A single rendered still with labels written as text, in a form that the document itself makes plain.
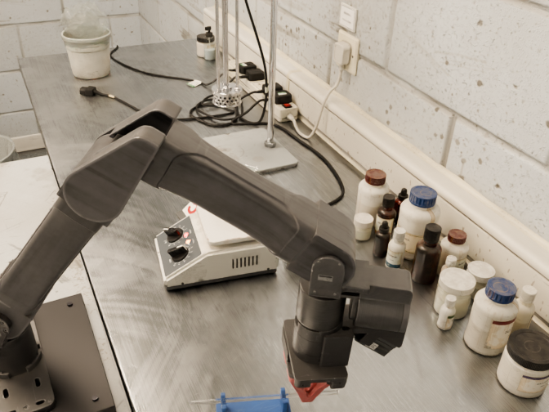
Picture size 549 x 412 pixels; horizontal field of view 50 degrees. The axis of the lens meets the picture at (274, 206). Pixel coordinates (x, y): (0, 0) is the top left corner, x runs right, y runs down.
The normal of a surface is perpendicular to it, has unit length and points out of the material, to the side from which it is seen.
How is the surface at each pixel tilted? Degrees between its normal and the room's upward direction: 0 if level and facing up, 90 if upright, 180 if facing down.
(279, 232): 82
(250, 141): 0
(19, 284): 81
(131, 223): 0
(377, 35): 90
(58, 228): 94
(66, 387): 1
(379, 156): 90
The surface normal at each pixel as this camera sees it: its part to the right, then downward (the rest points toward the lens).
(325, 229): 0.53, -0.66
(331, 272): -0.11, 0.56
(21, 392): 0.02, -0.83
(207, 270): 0.29, 0.53
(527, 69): -0.90, 0.22
